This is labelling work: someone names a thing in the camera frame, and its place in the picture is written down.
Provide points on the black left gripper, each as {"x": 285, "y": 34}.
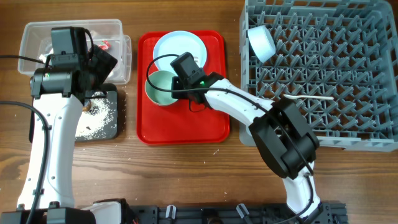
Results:
{"x": 103, "y": 68}

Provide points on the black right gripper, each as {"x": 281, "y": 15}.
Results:
{"x": 176, "y": 82}

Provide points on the mint green bowl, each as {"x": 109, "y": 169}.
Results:
{"x": 157, "y": 91}

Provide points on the light blue round plate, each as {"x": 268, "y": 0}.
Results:
{"x": 179, "y": 42}

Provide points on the brown food scrap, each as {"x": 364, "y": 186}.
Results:
{"x": 87, "y": 106}

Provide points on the white napkin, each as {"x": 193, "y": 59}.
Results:
{"x": 48, "y": 51}

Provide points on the white rice pile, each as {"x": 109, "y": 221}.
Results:
{"x": 100, "y": 122}

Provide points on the light blue bowl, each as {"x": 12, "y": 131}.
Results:
{"x": 262, "y": 43}

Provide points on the white plastic spoon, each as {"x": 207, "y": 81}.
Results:
{"x": 295, "y": 97}

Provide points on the red snack wrapper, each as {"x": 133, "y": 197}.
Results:
{"x": 104, "y": 45}

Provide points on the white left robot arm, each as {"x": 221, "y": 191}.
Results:
{"x": 74, "y": 73}

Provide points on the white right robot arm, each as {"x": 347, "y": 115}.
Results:
{"x": 286, "y": 142}

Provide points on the black flat tray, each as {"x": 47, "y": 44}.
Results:
{"x": 71, "y": 119}

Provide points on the red plastic tray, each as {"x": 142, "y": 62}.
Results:
{"x": 179, "y": 123}

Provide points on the clear plastic bin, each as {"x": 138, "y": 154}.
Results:
{"x": 37, "y": 37}

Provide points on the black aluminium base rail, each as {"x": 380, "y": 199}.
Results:
{"x": 325, "y": 213}

